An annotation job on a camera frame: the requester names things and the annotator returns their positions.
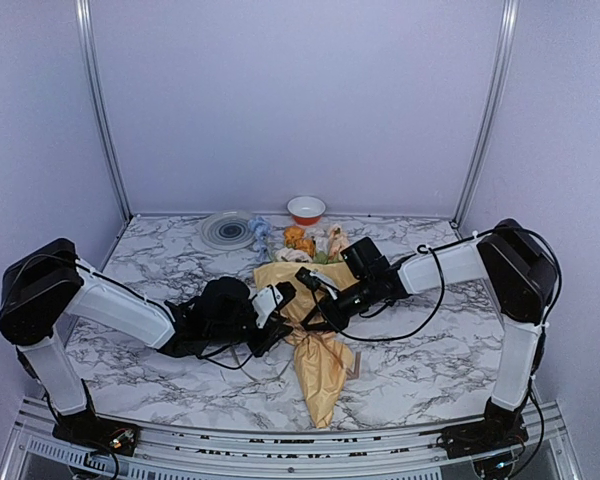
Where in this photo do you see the grey glass plate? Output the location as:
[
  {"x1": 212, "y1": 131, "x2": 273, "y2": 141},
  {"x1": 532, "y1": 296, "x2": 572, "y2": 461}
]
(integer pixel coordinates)
[{"x1": 200, "y1": 211, "x2": 255, "y2": 251}]

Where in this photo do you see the right aluminium frame post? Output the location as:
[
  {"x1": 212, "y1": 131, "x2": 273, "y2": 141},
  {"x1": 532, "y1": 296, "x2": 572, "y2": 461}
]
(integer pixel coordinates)
[{"x1": 452, "y1": 0, "x2": 520, "y2": 229}]

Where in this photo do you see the left aluminium frame post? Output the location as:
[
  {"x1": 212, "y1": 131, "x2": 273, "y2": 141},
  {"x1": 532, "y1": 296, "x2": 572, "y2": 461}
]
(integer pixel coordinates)
[{"x1": 74, "y1": 0, "x2": 130, "y2": 216}]

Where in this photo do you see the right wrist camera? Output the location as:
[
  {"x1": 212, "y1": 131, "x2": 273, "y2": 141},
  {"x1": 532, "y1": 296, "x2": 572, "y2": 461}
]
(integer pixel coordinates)
[{"x1": 295, "y1": 267, "x2": 340, "y2": 300}]

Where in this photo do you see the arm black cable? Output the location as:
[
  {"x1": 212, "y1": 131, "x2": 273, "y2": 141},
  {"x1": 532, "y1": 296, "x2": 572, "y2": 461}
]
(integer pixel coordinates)
[
  {"x1": 304, "y1": 227, "x2": 564, "y2": 344},
  {"x1": 0, "y1": 254, "x2": 291, "y2": 371}
]

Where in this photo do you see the red and white bowl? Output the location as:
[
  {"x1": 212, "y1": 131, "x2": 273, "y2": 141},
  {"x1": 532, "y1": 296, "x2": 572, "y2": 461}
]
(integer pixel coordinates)
[{"x1": 287, "y1": 196, "x2": 326, "y2": 226}]

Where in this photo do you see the orange fake flower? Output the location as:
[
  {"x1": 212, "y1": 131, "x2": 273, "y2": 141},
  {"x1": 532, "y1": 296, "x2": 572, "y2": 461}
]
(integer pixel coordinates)
[{"x1": 284, "y1": 226, "x2": 316, "y2": 258}]

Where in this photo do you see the orange wrapping paper sheet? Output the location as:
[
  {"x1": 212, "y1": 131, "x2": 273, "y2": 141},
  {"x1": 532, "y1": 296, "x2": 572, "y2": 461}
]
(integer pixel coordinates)
[{"x1": 253, "y1": 262, "x2": 355, "y2": 428}]

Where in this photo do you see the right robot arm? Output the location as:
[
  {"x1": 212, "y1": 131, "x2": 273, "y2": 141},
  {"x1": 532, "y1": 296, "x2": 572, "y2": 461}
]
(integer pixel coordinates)
[{"x1": 295, "y1": 219, "x2": 562, "y2": 448}]

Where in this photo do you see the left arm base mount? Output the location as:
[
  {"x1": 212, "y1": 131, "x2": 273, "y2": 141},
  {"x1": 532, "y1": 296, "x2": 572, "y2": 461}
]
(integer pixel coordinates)
[{"x1": 48, "y1": 403, "x2": 140, "y2": 457}]

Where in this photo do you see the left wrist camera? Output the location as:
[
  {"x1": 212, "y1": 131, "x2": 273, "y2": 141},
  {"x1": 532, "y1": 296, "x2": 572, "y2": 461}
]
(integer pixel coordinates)
[{"x1": 251, "y1": 281, "x2": 296, "y2": 329}]

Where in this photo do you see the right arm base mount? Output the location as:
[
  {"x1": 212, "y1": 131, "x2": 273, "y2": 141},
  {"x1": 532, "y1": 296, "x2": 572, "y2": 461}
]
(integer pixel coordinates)
[{"x1": 436, "y1": 395, "x2": 529, "y2": 459}]

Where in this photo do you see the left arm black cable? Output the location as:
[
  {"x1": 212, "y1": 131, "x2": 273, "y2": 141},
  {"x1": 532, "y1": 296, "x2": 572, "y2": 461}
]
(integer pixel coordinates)
[{"x1": 0, "y1": 254, "x2": 291, "y2": 371}]

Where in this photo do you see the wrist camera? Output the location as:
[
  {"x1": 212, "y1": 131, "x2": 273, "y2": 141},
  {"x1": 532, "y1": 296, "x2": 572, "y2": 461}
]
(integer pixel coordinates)
[
  {"x1": 251, "y1": 281, "x2": 296, "y2": 329},
  {"x1": 295, "y1": 267, "x2": 340, "y2": 300}
]

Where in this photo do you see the aluminium frame post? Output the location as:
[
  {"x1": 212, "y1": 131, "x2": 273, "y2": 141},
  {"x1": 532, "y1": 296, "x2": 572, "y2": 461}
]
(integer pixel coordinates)
[
  {"x1": 74, "y1": 0, "x2": 130, "y2": 216},
  {"x1": 452, "y1": 0, "x2": 520, "y2": 229}
]

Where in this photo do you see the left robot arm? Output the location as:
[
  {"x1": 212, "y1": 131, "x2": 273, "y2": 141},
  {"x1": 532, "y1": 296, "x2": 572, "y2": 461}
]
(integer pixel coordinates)
[{"x1": 0, "y1": 238, "x2": 296, "y2": 445}]

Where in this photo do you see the pink fake flower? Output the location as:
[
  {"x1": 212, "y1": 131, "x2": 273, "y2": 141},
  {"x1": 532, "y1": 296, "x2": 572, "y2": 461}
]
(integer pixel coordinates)
[
  {"x1": 274, "y1": 247, "x2": 313, "y2": 263},
  {"x1": 327, "y1": 224, "x2": 350, "y2": 262}
]

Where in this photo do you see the beige raffia string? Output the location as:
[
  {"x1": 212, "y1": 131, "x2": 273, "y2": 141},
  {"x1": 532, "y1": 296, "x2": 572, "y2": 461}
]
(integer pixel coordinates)
[{"x1": 229, "y1": 334, "x2": 364, "y2": 386}]

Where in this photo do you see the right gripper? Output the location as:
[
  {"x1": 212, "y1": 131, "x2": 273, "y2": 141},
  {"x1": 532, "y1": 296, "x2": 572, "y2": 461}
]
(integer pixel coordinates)
[{"x1": 301, "y1": 275, "x2": 377, "y2": 332}]

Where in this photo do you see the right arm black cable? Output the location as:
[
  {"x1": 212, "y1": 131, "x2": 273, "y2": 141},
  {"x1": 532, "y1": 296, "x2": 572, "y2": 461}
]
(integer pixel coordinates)
[{"x1": 304, "y1": 227, "x2": 564, "y2": 344}]

